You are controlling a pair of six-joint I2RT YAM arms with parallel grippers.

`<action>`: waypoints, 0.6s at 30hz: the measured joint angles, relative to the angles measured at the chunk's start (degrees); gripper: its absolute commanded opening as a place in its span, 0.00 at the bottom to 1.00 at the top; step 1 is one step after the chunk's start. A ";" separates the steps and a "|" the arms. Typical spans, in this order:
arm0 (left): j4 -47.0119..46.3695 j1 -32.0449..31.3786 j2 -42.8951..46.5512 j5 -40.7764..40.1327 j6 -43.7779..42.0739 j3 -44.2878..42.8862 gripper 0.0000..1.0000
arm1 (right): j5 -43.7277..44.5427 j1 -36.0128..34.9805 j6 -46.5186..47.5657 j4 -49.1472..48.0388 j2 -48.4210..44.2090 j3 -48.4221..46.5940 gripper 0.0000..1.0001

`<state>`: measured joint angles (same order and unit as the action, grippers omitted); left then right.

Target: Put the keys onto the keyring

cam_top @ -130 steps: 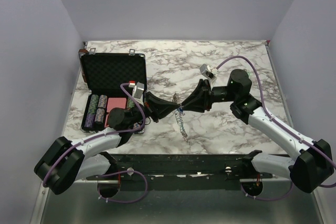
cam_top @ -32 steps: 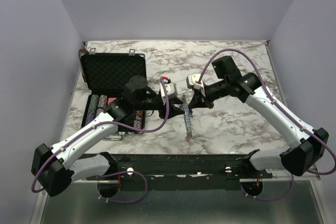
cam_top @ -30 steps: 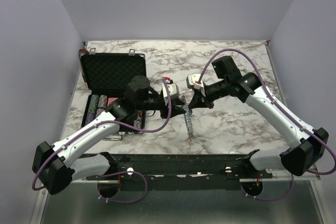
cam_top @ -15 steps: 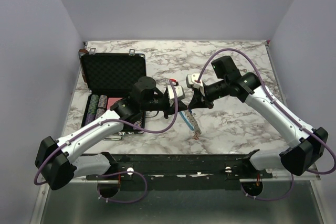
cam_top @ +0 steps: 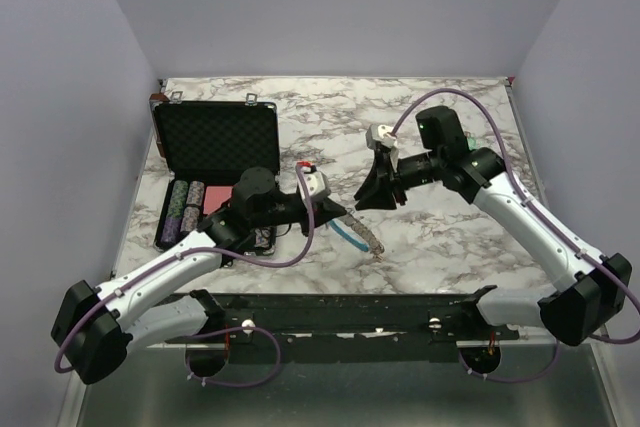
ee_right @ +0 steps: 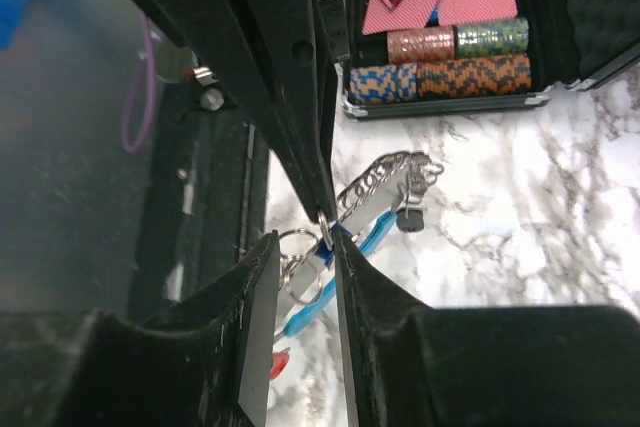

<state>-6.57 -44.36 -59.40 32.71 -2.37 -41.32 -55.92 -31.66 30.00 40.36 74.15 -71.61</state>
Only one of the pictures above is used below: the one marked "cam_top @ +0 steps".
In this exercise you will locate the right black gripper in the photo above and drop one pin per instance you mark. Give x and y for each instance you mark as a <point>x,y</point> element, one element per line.
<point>382,179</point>

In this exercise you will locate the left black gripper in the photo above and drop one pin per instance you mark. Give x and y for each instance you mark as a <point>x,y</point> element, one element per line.
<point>325,209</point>

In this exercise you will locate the grey blue spiral keyring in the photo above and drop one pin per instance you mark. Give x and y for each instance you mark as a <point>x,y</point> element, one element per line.
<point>355,232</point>

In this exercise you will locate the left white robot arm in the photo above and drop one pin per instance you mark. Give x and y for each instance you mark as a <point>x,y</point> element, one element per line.
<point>96,327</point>

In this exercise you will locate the orange poker chip stack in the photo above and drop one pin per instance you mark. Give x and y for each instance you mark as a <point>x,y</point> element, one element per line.
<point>264,238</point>

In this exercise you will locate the green tagged key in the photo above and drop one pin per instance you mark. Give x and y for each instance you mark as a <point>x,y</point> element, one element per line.
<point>471,141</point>

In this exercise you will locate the pink playing card deck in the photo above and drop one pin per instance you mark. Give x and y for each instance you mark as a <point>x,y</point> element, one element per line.
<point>215,197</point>

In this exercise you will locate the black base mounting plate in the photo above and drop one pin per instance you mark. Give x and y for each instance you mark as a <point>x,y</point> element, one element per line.
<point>350,328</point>

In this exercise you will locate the black poker chip case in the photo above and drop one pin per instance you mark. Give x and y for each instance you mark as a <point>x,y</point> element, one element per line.
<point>215,141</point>

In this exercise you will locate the purple poker chip stack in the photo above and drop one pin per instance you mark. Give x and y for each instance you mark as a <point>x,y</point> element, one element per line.
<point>181,212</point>

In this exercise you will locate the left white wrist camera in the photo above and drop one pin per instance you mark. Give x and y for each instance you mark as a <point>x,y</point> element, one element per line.
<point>313,186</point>

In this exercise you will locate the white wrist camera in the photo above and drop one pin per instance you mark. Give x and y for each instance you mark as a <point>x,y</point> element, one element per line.
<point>382,142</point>
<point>313,186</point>

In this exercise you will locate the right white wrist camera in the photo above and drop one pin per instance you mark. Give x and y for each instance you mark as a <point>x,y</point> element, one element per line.
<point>382,142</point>

